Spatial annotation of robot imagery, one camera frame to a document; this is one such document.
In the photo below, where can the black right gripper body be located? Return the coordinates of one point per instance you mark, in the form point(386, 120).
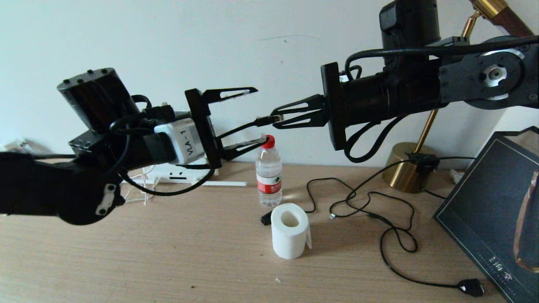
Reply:
point(366, 99)

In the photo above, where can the clear plastic packet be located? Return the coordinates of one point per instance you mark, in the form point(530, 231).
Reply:
point(10, 145)

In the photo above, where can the dark teal paper gift bag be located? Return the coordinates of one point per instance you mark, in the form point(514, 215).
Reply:
point(476, 210)

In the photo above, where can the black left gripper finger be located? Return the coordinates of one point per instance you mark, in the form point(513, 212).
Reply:
point(227, 153)
point(210, 97)

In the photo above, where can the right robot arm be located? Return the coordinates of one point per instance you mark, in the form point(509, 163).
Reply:
point(484, 75)

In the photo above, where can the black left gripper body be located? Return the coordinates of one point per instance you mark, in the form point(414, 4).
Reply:
point(204, 126)

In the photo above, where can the brass desk lamp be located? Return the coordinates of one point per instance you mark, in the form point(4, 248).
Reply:
point(404, 172)

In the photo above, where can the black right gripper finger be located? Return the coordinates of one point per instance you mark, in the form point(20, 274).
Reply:
point(318, 103)
point(322, 120)

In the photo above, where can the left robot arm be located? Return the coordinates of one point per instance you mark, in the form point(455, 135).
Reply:
point(42, 189)

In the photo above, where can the white wifi router with antennas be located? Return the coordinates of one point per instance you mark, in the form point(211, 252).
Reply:
point(168, 172)

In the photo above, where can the clear water bottle red cap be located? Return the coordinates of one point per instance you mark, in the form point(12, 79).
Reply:
point(269, 181)

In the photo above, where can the small white object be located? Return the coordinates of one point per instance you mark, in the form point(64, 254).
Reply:
point(454, 176)

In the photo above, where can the white toilet paper roll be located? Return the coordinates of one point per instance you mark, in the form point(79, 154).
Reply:
point(288, 240)

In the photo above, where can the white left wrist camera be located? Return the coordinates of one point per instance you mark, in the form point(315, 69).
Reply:
point(185, 141)

